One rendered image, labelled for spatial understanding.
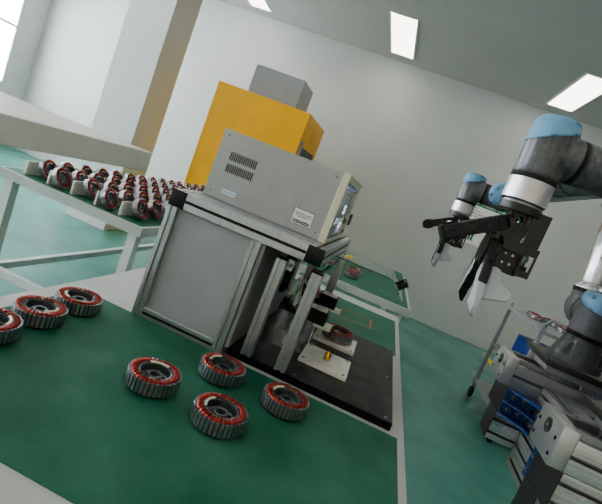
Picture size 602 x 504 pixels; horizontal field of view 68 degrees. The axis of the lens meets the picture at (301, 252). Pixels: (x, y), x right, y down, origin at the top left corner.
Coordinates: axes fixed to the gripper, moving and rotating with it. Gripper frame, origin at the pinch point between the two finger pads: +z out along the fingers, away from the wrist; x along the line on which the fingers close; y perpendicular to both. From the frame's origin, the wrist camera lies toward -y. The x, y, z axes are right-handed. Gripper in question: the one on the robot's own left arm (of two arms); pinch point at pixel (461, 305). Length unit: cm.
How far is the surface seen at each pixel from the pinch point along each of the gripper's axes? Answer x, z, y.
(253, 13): 572, -214, -338
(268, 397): 9.9, 37.1, -27.6
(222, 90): 389, -71, -253
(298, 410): 10.5, 37.0, -20.3
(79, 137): -31, -5, -59
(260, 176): 39, -7, -57
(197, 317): 27, 34, -56
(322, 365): 42, 37, -21
